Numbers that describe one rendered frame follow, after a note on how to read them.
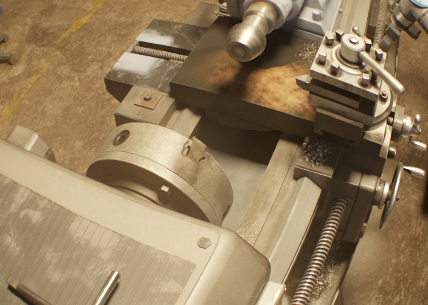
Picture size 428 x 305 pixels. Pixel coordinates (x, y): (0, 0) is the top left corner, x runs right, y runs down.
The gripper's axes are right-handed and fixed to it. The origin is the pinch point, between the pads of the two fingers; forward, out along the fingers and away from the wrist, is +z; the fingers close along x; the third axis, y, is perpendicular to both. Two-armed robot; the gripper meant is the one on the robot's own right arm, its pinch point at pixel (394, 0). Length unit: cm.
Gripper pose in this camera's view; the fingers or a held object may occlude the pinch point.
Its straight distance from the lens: 227.4
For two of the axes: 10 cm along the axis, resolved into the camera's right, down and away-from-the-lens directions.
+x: 2.9, -6.4, 7.1
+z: -3.9, 6.0, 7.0
